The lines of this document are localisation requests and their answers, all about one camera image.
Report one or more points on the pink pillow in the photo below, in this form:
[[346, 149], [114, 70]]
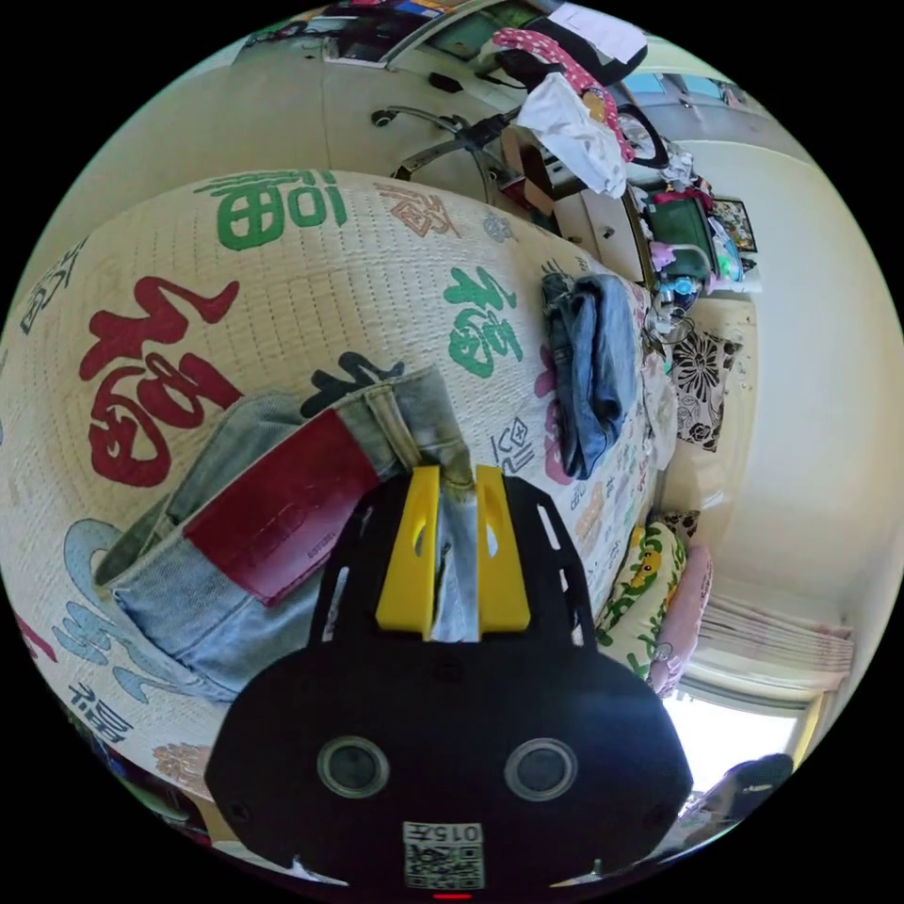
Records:
[[678, 621]]

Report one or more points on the pile of clothes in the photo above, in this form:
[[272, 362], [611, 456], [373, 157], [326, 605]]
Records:
[[593, 367]]

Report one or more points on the blue jeans with red trim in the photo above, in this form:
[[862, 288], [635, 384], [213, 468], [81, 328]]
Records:
[[268, 523]]

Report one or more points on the exercise bike draped with clothes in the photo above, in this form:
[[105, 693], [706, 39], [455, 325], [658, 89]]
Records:
[[565, 113]]

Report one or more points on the yellow and green printed pillow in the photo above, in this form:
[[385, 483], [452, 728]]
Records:
[[646, 593]]

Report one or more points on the striped curtain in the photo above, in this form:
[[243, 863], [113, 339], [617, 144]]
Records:
[[770, 636]]

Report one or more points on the black and white flowered cushion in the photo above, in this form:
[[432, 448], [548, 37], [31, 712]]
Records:
[[699, 392]]

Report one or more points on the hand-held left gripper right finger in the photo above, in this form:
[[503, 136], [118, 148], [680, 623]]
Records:
[[501, 565]]

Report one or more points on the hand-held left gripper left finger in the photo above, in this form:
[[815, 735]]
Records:
[[406, 565]]

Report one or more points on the cluttered cupboard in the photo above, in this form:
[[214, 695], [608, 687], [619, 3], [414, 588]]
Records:
[[664, 233]]

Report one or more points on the window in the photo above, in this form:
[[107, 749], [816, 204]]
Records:
[[734, 727]]

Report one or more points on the bed with printed woven mat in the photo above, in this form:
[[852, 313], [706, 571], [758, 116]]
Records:
[[339, 297]]

